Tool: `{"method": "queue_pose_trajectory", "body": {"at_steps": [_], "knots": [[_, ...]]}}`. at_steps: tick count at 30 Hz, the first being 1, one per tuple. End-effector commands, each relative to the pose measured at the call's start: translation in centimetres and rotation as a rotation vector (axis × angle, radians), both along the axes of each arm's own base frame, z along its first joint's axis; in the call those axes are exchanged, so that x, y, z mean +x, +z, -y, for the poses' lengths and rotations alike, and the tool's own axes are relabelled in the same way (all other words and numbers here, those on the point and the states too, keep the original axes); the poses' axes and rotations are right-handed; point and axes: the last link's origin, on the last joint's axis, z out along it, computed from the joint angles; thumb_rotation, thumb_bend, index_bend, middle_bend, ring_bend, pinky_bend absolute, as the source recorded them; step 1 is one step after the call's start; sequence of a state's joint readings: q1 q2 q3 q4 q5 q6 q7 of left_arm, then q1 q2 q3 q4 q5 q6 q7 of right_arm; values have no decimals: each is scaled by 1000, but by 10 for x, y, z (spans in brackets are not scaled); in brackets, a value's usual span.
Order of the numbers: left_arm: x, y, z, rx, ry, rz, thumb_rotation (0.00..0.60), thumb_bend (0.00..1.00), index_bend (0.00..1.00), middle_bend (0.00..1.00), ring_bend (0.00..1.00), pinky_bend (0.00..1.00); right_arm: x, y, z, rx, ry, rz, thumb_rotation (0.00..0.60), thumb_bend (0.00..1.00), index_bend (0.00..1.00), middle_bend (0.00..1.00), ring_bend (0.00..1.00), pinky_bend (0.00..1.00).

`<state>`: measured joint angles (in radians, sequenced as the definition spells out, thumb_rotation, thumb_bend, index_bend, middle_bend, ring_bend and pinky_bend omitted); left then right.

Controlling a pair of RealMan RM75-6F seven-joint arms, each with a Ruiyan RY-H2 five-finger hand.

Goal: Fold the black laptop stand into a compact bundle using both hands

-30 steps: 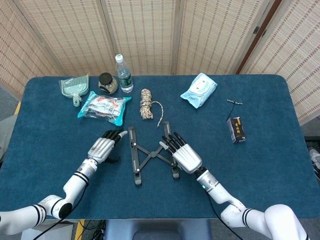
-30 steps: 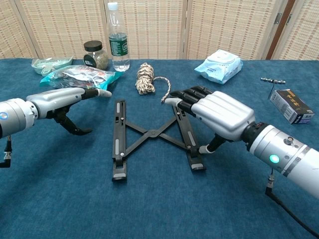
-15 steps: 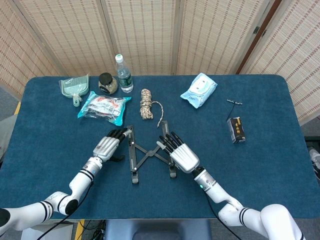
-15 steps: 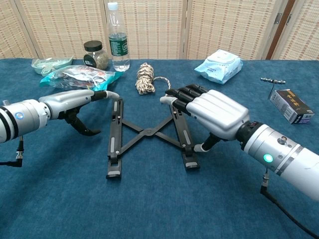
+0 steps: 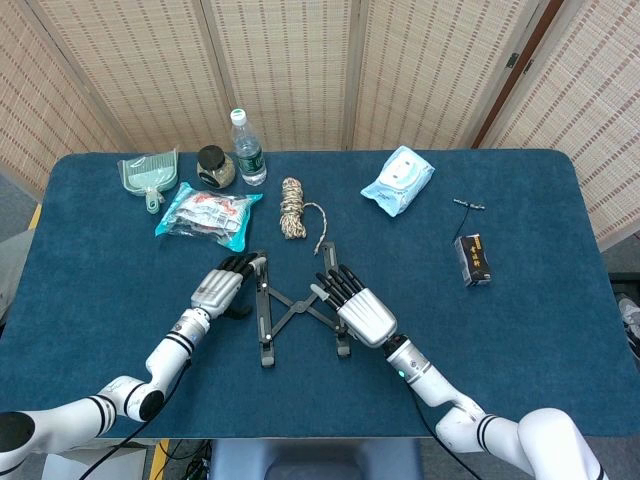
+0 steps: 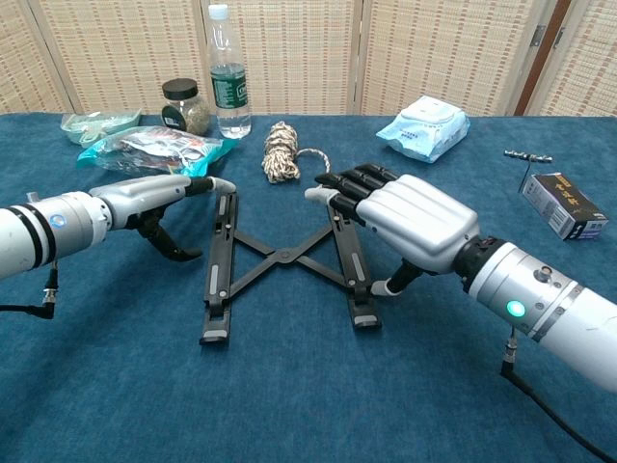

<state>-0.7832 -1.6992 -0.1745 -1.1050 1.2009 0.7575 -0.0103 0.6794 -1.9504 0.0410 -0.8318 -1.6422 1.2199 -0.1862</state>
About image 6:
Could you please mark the pale green plastic dustpan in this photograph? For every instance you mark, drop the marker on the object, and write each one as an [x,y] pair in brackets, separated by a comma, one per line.
[96,124]

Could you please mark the woven bamboo folding screen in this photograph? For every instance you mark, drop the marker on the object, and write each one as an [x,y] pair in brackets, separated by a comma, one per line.
[120,48]

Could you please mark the clear snack bag teal edges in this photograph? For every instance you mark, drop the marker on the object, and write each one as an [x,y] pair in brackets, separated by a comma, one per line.
[154,152]

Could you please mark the glass jar black lid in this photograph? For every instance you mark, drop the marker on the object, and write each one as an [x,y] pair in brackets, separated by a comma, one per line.
[180,89]

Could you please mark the black folding laptop stand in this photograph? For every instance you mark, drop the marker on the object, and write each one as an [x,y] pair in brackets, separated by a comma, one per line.
[284,254]

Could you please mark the clear water bottle green label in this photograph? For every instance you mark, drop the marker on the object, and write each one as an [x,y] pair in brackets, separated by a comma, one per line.
[229,87]

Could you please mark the blue carpet table cover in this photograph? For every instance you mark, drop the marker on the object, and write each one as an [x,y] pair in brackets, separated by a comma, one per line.
[120,386]

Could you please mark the light blue wet wipes pack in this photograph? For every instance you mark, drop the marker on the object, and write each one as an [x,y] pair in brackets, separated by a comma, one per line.
[424,130]

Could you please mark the small black carton box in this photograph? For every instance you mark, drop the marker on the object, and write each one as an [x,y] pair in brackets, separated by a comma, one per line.
[559,202]

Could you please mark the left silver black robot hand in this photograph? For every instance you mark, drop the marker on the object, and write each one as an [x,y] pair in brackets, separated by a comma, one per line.
[140,198]

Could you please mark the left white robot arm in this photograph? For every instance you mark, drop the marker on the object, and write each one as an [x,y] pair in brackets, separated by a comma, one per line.
[43,231]

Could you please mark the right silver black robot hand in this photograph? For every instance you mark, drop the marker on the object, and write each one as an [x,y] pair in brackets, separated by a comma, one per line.
[419,217]

